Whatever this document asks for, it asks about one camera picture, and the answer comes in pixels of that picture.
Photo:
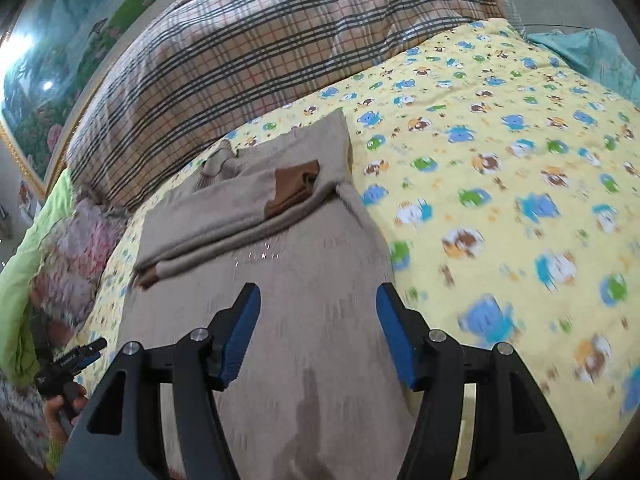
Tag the yellow bear-print blanket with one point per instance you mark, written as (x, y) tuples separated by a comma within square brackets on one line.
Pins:
[(500, 185)]

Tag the light green blanket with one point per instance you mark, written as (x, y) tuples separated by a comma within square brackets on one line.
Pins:
[(20, 270)]

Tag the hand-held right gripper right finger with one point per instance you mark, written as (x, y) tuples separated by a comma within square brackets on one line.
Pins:
[(396, 335)]

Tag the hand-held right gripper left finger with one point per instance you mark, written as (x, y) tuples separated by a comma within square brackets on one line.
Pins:
[(241, 330)]

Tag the person's left hand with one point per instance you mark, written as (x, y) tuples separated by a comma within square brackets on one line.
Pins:
[(55, 417)]

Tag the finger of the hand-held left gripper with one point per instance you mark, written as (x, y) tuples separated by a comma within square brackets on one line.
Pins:
[(96, 345), (90, 357)]

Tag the dark floral bed sheet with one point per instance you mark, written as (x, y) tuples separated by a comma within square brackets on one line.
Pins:
[(20, 410)]

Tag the beige knit sweater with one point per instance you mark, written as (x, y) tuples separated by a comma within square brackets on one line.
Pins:
[(300, 270)]

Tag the plaid pillow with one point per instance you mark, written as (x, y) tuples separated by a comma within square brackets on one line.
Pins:
[(250, 50)]

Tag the teal cloth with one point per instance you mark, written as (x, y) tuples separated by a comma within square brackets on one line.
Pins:
[(590, 55)]

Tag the framed landscape painting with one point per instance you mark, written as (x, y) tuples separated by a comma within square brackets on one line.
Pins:
[(60, 60)]

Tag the floral ruffled pillow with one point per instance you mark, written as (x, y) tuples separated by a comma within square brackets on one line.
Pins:
[(75, 255)]

